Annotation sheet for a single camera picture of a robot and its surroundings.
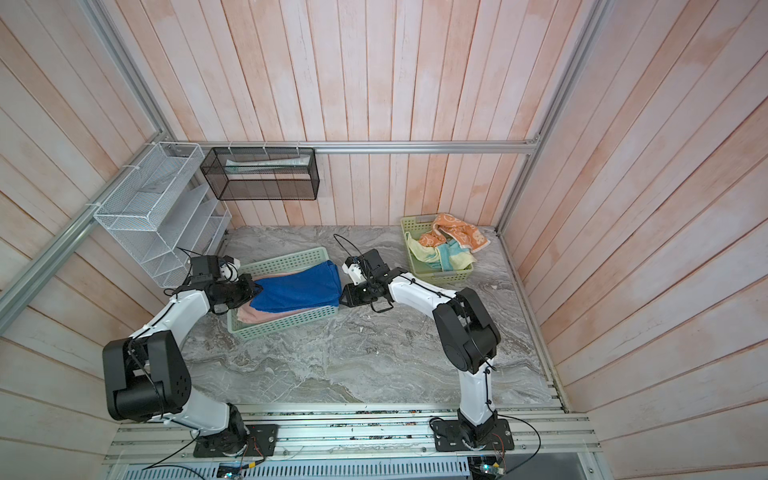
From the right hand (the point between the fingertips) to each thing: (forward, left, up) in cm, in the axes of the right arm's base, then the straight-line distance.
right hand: (343, 299), depth 91 cm
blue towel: (+4, +8, +1) cm, 9 cm away
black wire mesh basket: (+41, +31, +18) cm, 54 cm away
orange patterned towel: (+32, -40, -1) cm, 51 cm away
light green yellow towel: (+18, -38, -2) cm, 42 cm away
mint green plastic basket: (+15, +24, -3) cm, 29 cm away
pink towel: (-4, +30, -4) cm, 30 cm away
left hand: (+1, +24, +3) cm, 25 cm away
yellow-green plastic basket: (+16, -30, -7) cm, 35 cm away
